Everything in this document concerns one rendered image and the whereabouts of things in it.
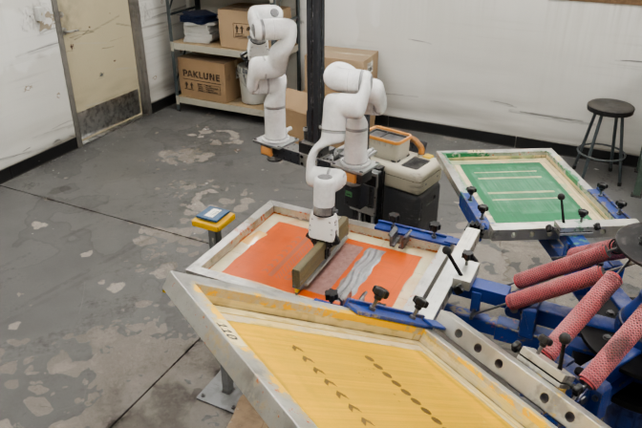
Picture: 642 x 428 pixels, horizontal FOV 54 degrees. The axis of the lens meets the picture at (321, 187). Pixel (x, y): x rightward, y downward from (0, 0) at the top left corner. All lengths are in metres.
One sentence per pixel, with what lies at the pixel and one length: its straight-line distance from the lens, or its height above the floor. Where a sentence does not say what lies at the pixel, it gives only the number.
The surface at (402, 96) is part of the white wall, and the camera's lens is 6.14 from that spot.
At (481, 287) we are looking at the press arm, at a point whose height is 1.04.
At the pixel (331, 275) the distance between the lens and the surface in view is 2.25.
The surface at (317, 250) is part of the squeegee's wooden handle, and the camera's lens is 2.20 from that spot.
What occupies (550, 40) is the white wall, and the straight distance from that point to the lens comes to 5.71.
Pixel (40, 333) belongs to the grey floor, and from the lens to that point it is 3.81.
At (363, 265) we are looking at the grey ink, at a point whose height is 0.96.
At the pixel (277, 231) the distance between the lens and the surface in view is 2.51.
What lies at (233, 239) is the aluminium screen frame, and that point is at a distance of 2.41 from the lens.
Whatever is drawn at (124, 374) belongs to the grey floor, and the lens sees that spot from 3.41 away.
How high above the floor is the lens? 2.22
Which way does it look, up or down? 26 degrees down
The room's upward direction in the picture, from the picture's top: straight up
